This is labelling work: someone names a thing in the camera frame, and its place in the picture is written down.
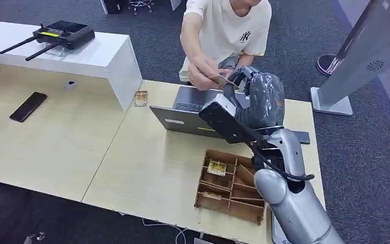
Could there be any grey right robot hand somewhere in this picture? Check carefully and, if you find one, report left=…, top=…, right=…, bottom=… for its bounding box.
left=223, top=65, right=286, bottom=131

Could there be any person's left hand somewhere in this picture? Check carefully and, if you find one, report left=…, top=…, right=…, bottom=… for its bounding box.
left=217, top=67, right=238, bottom=79

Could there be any person's right hand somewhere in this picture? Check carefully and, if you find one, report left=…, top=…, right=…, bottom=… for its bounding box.
left=187, top=54, right=225, bottom=92

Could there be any yellow printed card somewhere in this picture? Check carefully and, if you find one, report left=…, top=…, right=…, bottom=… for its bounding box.
left=202, top=191, right=222, bottom=201
left=134, top=89, right=149, bottom=108
left=207, top=159, right=228, bottom=177
left=209, top=74, right=240, bottom=91

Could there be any person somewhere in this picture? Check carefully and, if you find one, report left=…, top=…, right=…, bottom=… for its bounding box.
left=179, top=0, right=273, bottom=92

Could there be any grey laptop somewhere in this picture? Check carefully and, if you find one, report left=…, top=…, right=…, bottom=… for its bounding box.
left=149, top=84, right=312, bottom=145

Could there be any round stanchion base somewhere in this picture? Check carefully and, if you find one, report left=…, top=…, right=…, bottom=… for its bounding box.
left=316, top=53, right=346, bottom=78

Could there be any chrome chair base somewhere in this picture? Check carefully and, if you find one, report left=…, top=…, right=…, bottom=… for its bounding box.
left=127, top=0, right=154, bottom=16

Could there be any white desk shelf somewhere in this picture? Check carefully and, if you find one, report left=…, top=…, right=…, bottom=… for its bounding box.
left=0, top=19, right=144, bottom=112

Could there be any silver kiosk stand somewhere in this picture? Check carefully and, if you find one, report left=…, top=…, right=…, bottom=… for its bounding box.
left=310, top=0, right=390, bottom=117

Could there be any wooden compartment box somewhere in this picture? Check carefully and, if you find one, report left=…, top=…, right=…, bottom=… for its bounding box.
left=193, top=149, right=267, bottom=226

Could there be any black remote controller with antennas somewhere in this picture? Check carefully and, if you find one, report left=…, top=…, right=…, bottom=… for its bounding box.
left=0, top=20, right=96, bottom=63

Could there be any clear controller stand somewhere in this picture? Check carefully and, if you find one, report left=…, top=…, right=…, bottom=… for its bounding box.
left=45, top=43, right=67, bottom=57

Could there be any black smartphone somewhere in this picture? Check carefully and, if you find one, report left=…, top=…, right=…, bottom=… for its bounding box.
left=9, top=91, right=49, bottom=123

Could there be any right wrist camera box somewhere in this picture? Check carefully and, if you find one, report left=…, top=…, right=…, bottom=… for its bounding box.
left=198, top=93, right=269, bottom=145

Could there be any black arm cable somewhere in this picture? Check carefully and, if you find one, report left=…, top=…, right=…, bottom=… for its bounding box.
left=230, top=117, right=315, bottom=183

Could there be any white floor cable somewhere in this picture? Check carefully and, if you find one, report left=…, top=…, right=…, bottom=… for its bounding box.
left=141, top=218, right=187, bottom=244

